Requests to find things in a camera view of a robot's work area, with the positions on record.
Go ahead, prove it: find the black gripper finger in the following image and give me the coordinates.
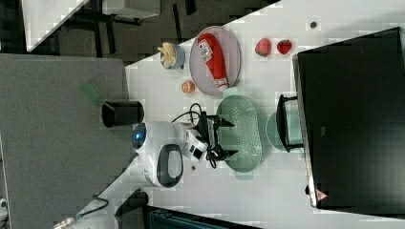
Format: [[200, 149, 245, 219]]
[[214, 115, 234, 128], [213, 151, 237, 160]]

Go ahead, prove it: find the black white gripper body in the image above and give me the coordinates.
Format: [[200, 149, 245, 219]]
[[182, 114, 220, 163]]

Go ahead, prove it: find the green plastic strainer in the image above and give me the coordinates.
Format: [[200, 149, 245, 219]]
[[217, 87, 263, 180]]

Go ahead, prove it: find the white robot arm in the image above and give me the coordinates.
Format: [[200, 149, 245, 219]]
[[53, 112, 236, 229]]

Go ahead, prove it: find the orange slice toy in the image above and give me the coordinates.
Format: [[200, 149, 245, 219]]
[[181, 80, 195, 94]]

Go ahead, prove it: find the blue cup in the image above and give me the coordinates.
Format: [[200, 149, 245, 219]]
[[166, 43, 185, 70]]

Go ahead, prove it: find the green mug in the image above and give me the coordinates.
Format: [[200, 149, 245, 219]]
[[266, 111, 303, 151]]

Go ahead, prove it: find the red plush ketchup bottle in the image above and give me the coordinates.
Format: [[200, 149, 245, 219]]
[[198, 32, 228, 92]]

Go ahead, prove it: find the purple round plate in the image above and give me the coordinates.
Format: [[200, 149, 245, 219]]
[[188, 26, 241, 96]]

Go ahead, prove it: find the yellow plush banana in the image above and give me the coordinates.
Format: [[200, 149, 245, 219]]
[[158, 42, 177, 69]]

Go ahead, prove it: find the pink strawberry toy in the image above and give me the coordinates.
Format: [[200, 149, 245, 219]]
[[255, 38, 271, 57]]

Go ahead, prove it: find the red strawberry toy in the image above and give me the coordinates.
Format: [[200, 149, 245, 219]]
[[277, 40, 292, 54]]

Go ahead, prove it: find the black toaster oven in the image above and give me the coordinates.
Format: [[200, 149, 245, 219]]
[[292, 28, 405, 219]]

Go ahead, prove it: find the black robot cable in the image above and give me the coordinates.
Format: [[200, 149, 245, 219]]
[[171, 102, 203, 126]]

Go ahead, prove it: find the black cylinder post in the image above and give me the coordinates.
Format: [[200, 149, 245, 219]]
[[101, 101, 144, 128]]

